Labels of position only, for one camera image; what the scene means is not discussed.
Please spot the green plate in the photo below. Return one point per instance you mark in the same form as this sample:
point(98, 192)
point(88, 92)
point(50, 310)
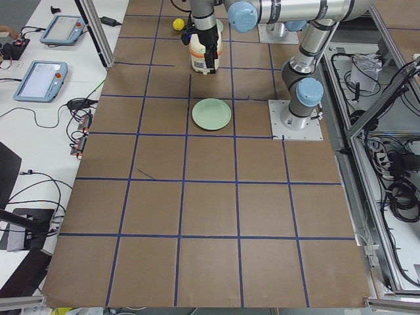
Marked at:
point(211, 114)

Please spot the upper blue teach pendant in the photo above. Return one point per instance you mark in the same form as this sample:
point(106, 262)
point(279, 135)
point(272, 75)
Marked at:
point(63, 30)

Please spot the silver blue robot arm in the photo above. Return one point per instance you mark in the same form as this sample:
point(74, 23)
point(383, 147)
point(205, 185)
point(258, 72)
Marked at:
point(323, 16)

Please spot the black stand base plate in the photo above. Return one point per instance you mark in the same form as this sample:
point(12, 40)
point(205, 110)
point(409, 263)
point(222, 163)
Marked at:
point(26, 228)

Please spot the white orange rice cooker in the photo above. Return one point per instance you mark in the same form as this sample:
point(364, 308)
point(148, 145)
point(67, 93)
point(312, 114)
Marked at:
point(197, 51)

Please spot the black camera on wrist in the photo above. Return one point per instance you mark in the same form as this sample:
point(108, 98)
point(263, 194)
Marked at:
point(186, 34)

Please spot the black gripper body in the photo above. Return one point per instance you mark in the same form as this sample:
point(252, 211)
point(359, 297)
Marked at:
point(210, 37)

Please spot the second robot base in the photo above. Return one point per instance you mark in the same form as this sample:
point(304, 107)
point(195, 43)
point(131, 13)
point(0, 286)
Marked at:
point(277, 33)

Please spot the lower blue teach pendant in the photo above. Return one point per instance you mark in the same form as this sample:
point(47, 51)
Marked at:
point(41, 82)

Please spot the green bowl behind cooker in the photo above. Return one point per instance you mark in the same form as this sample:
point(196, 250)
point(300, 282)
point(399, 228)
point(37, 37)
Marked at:
point(219, 25)

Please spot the crumpled white paper bag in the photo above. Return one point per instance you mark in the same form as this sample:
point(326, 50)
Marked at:
point(365, 71)

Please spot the blue teach pendant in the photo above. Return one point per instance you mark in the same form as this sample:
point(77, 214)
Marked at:
point(63, 30)
point(41, 82)

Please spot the black power adapter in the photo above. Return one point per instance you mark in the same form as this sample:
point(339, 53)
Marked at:
point(109, 21)

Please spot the brown paper mat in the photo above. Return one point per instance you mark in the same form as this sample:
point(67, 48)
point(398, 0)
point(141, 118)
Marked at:
point(165, 213)

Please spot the yellow lemon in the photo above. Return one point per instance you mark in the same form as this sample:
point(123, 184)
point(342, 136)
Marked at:
point(178, 24)

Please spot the aluminium frame post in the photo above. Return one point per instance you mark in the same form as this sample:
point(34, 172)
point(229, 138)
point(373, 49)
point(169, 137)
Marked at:
point(91, 19)

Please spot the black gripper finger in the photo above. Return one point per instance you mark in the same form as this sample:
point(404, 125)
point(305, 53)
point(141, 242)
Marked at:
point(210, 56)

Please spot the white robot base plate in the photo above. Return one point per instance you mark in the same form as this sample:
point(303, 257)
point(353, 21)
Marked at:
point(286, 126)

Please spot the person hand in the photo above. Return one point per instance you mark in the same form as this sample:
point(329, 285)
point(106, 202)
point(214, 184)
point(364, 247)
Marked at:
point(7, 31)

